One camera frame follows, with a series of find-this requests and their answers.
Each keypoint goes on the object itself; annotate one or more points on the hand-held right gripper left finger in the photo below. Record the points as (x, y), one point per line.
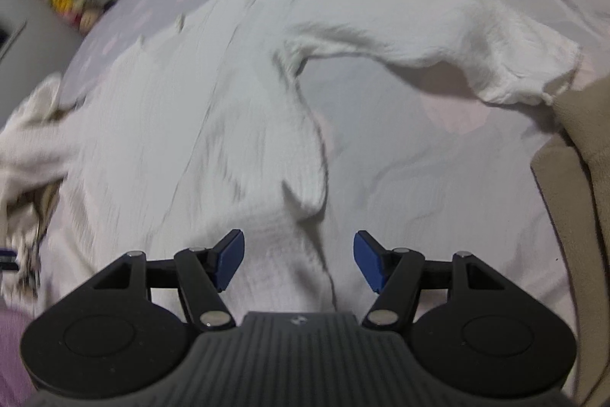
(229, 255)

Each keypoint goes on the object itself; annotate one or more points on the beige blanket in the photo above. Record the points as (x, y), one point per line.
(579, 178)

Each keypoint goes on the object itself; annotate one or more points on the purple cloth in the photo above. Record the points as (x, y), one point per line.
(12, 354)

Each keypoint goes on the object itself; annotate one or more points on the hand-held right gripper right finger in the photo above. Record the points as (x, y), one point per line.
(368, 257)

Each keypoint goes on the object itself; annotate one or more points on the white long-sleeved shirt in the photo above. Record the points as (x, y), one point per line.
(157, 140)

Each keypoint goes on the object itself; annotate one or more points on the grey floral bed sheet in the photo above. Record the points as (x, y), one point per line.
(419, 178)

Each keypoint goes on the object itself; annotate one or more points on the cream patterned garment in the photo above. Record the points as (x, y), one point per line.
(28, 149)

